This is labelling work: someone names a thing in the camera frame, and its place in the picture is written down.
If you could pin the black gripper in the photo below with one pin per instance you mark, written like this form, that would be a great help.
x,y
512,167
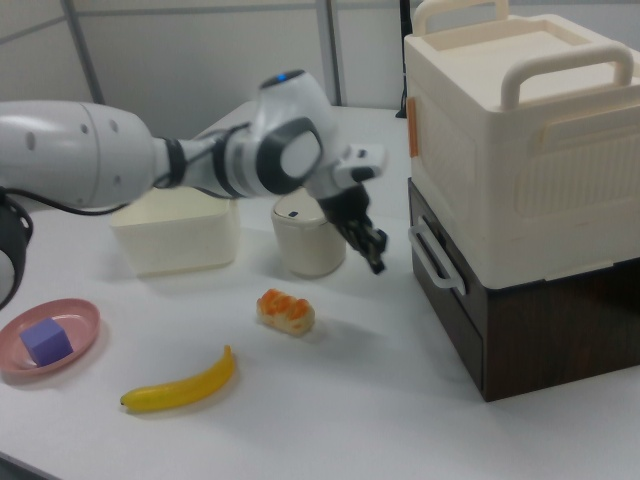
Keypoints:
x,y
345,207

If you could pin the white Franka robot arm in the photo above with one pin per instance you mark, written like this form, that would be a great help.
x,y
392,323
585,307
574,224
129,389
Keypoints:
x,y
75,150

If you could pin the dark wood drawer cabinet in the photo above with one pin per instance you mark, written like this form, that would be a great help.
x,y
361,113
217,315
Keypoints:
x,y
550,340

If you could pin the small cream lidded bin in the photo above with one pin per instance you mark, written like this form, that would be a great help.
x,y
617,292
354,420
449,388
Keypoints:
x,y
305,250

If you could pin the orange topped toy bread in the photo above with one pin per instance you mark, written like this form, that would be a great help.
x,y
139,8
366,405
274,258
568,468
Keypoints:
x,y
285,312

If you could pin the white square plastic tub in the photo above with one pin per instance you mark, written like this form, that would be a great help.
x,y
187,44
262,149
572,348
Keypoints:
x,y
175,245

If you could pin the black pole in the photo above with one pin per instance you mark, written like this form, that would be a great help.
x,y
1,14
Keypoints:
x,y
404,50

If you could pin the yellow toy banana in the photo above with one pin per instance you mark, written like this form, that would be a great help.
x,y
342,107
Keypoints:
x,y
190,390

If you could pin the pink plastic plate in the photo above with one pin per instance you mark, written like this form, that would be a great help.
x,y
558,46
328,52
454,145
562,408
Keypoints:
x,y
80,320

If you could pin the purple cube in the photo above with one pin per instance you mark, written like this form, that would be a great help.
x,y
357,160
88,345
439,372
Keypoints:
x,y
47,342

